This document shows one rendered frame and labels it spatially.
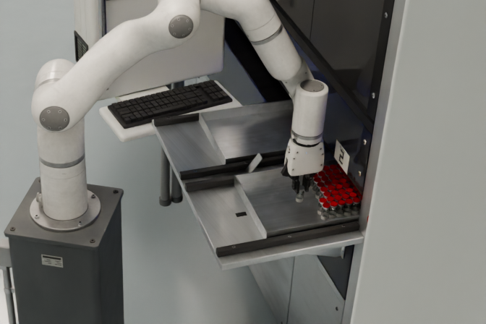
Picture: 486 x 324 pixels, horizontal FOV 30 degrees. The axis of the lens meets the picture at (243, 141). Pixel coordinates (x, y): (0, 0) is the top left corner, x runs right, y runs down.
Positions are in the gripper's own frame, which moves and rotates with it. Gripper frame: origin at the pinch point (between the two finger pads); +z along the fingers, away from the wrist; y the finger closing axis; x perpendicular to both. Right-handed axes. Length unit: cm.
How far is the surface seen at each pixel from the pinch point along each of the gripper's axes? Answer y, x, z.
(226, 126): -8.0, 40.7, 5.6
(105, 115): -40, 68, 14
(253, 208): -15.2, -4.0, 2.3
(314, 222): 0.5, -10.1, 5.6
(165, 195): -13, 92, 70
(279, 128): 7.8, 35.4, 5.6
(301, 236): -6.1, -16.4, 4.1
